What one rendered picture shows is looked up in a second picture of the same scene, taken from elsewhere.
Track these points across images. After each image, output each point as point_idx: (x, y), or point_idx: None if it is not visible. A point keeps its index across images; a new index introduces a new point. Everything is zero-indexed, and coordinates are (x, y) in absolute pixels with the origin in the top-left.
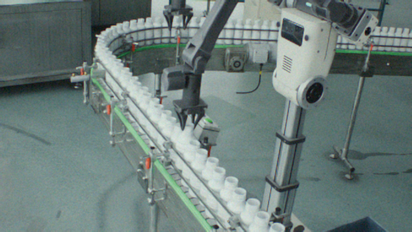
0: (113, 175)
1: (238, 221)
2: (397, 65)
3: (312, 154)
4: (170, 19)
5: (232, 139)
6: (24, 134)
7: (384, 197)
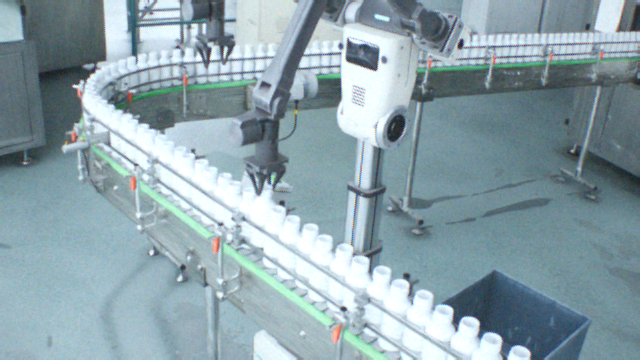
0: (111, 275)
1: (368, 297)
2: (461, 82)
3: None
4: (207, 53)
5: None
6: None
7: (465, 251)
